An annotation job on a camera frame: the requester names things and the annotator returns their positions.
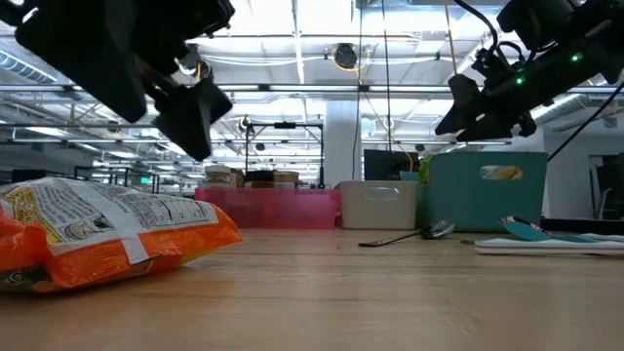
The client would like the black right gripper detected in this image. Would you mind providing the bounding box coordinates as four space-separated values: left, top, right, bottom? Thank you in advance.
435 60 562 142

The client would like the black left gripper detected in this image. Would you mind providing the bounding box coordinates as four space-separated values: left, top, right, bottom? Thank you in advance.
14 0 236 162

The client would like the dark metal spoon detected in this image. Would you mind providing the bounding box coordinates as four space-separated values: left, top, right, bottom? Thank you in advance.
358 219 457 249

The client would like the teal spoon with pink pattern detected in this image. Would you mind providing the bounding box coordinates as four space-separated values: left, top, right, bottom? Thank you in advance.
499 215 555 244

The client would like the orange spice jar black lid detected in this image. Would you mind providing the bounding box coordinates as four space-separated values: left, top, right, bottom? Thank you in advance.
243 169 276 190

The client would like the orange ramen noodle packet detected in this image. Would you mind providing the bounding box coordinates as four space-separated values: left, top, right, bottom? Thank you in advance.
0 175 243 293

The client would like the tan open-top spice jar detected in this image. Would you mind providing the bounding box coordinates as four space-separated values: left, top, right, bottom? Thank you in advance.
272 170 301 190

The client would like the teal plastic bin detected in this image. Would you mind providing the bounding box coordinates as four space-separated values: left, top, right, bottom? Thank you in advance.
416 150 550 233

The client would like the black computer monitor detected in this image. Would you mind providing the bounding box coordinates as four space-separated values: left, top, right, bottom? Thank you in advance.
363 148 420 182

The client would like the black rig stand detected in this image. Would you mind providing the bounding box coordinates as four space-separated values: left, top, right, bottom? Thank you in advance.
243 120 327 190

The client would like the white plastic bin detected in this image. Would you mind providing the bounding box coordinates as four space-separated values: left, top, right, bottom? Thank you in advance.
335 179 419 231

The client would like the pink plastic tray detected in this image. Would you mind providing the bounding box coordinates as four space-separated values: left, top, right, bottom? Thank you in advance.
194 187 341 230

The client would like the yellow hanging cable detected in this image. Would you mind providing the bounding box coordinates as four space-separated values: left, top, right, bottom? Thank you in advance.
442 0 462 79

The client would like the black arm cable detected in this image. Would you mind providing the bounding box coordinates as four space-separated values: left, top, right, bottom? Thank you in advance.
548 80 624 162

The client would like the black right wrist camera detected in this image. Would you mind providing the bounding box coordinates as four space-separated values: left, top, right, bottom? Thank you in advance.
496 0 589 50

